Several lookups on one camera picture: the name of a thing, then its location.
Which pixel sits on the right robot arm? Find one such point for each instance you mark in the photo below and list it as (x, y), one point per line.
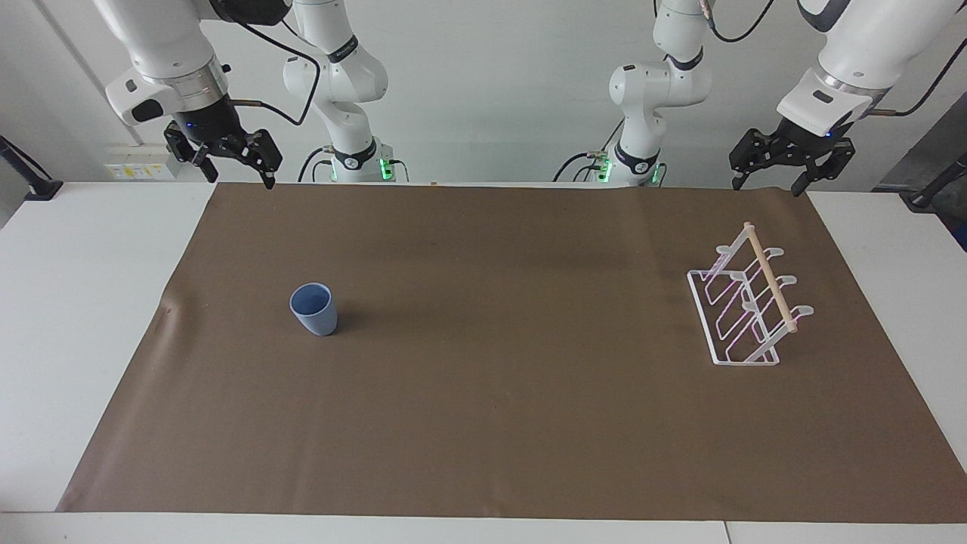
(170, 53)

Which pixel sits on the white socket strip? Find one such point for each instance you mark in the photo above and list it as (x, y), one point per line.
(140, 166)

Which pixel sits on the blue cup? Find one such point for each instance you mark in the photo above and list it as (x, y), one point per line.
(315, 311)

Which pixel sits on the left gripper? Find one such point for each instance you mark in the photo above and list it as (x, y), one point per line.
(812, 138)

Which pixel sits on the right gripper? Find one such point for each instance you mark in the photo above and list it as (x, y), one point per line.
(211, 125)

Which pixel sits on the black stand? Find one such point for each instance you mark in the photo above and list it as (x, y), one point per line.
(30, 177)
(933, 189)

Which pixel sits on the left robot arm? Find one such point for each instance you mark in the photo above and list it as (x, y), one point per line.
(861, 45)

